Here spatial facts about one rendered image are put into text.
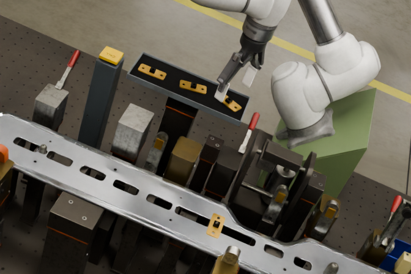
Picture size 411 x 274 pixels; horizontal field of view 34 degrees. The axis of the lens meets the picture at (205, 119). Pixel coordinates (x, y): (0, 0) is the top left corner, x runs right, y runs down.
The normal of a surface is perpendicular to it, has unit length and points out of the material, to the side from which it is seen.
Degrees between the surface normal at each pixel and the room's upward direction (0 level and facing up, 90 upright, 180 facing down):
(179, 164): 90
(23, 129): 0
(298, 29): 0
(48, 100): 0
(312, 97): 69
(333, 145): 44
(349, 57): 60
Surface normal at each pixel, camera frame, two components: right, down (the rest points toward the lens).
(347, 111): -0.43, -0.80
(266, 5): 0.03, 0.65
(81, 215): 0.29, -0.73
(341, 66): -0.08, 0.25
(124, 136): -0.27, 0.56
